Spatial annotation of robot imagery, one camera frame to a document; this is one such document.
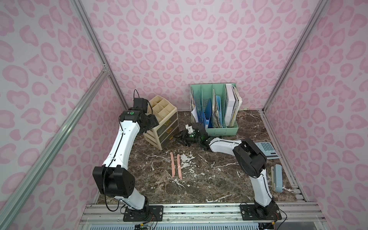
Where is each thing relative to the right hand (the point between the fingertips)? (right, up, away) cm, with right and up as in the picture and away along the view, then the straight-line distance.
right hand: (172, 138), depth 88 cm
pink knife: (0, -18, +2) cm, 18 cm away
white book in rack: (+37, +22, +5) cm, 43 cm away
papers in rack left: (+14, +12, +2) cm, 18 cm away
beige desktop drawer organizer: (-3, +14, -4) cm, 14 cm away
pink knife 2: (+3, -14, +5) cm, 15 cm away
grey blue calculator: (+62, -8, +8) cm, 63 cm away
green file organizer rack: (+27, +21, +5) cm, 34 cm away
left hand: (-11, +9, -6) cm, 16 cm away
